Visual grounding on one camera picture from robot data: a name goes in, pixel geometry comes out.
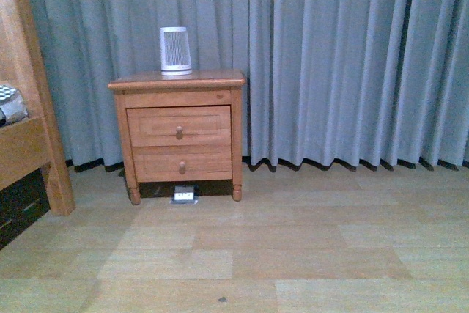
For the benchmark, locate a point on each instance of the wooden bed frame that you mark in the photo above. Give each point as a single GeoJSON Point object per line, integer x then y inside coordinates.
{"type": "Point", "coordinates": [34, 142]}

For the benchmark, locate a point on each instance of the black under-bed drawer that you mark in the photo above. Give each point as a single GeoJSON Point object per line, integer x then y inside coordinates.
{"type": "Point", "coordinates": [22, 203]}

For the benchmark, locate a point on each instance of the grey curtain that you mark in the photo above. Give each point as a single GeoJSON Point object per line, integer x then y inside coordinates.
{"type": "Point", "coordinates": [350, 80]}

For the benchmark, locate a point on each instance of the white cylindrical air purifier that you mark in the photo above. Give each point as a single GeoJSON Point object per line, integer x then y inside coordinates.
{"type": "Point", "coordinates": [175, 54]}

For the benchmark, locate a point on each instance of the wooden drawer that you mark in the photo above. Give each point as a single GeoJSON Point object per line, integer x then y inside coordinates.
{"type": "Point", "coordinates": [182, 163]}
{"type": "Point", "coordinates": [182, 126]}

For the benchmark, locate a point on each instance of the floor power socket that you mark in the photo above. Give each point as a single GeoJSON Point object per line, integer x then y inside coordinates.
{"type": "Point", "coordinates": [185, 194]}

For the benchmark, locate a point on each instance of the wooden nightstand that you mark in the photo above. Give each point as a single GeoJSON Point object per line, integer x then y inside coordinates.
{"type": "Point", "coordinates": [200, 88]}

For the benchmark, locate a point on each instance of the checkered pillow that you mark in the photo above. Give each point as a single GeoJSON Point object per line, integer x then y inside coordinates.
{"type": "Point", "coordinates": [13, 108]}

